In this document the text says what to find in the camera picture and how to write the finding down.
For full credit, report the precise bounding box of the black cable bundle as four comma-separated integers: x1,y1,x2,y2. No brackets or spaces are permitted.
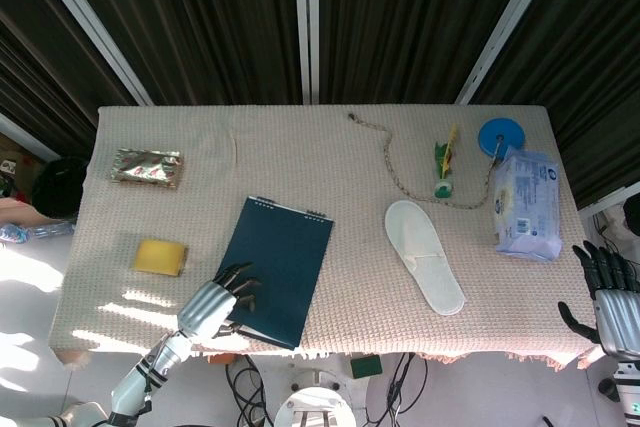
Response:
224,352,431,427

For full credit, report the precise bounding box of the braided beige rope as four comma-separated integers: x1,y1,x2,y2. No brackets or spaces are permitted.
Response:
347,113,505,210

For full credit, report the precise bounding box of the blue round disc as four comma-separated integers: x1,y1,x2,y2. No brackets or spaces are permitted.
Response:
477,117,526,157

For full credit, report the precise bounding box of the beige woven tablecloth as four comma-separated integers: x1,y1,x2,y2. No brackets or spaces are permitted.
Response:
49,104,607,373

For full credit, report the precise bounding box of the clear plastic water bottle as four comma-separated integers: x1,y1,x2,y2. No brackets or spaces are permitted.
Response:
0,220,76,244

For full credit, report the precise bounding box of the dark blue notebook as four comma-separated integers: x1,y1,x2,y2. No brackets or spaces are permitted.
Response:
218,195,336,351

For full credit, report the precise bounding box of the green rectangular block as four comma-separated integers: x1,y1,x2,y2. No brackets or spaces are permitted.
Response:
349,355,382,379

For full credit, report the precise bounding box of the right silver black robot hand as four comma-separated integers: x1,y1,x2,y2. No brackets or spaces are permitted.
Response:
557,240,640,361

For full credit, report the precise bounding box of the shiny foil snack packet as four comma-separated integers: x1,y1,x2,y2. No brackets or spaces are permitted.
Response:
109,148,184,190

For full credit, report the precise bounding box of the black round bin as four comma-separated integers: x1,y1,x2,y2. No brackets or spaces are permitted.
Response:
30,156,91,221

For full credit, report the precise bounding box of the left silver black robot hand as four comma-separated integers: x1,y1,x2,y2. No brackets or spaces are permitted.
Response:
177,261,263,342

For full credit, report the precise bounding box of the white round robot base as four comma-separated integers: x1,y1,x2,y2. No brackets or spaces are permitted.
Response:
273,385,357,427

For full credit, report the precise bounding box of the white disposable slipper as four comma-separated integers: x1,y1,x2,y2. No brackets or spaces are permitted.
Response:
384,199,467,317

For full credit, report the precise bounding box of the white window frame post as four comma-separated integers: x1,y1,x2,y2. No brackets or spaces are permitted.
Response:
454,0,566,106
22,0,154,107
292,0,321,105

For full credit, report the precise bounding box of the wet wipes pack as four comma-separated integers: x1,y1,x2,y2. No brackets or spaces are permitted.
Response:
492,149,564,263

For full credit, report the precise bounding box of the yellow sponge pad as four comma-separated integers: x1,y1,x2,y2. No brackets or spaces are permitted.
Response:
132,239,188,277

